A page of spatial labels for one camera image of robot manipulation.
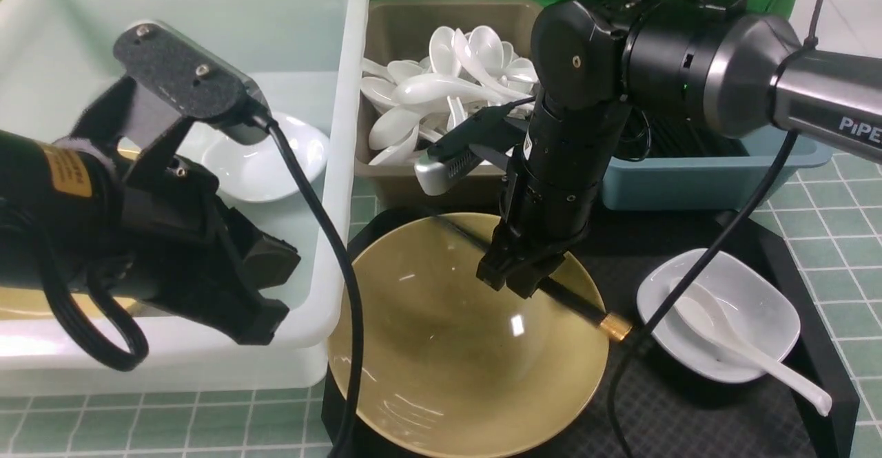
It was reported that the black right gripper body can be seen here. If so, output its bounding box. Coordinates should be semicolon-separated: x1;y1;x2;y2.
485;94;631;291

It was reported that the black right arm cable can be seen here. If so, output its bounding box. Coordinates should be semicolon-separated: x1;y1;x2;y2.
606;0;825;458

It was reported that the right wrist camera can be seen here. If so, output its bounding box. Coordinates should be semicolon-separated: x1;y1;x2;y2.
415;97;535;196

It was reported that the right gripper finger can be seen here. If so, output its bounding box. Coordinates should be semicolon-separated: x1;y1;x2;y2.
476;255;511;291
513;258;560;299

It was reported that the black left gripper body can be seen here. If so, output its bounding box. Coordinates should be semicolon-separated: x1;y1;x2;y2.
69;76;300;346

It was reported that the yellow speckled bowl in bin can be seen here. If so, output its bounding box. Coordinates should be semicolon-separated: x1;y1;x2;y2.
1;287;106;321

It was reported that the white spoon top of pile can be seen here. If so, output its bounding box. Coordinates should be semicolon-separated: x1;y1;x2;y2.
467;25;505;72

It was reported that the small white dish in bin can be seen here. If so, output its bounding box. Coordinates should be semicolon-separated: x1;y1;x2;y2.
177;112;330;203

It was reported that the white ceramic soup spoon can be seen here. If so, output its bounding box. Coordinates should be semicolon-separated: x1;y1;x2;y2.
674;282;832;417

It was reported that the small white square dish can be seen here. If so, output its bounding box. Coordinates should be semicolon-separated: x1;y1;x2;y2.
636;249;801;384

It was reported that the large yellow noodle bowl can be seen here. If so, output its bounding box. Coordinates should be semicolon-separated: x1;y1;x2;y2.
347;212;609;457

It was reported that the black left camera cable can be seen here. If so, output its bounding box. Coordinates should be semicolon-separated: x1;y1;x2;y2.
251;114;365;458

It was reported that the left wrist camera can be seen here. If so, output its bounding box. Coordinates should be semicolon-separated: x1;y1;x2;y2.
112;21;269;145

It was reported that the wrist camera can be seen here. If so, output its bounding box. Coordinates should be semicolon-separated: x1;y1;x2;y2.
415;97;535;196
112;21;269;145

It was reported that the translucent white plastic bin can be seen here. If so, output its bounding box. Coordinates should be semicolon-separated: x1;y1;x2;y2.
1;0;369;397

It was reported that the black serving tray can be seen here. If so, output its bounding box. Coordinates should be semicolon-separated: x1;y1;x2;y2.
321;205;861;458

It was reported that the white spoon lower left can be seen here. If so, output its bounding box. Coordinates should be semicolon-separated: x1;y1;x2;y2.
368;106;424;151

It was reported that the white spoon in brown bin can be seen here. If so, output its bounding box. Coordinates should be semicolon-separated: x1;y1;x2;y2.
393;73;531;105

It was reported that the black chopstick with gold tip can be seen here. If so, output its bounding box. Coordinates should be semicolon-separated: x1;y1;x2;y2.
417;207;635;346

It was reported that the blue plastic bin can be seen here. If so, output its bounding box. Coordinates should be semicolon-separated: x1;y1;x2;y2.
599;126;786;211

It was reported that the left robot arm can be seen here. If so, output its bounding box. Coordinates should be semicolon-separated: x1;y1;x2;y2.
2;73;300;349

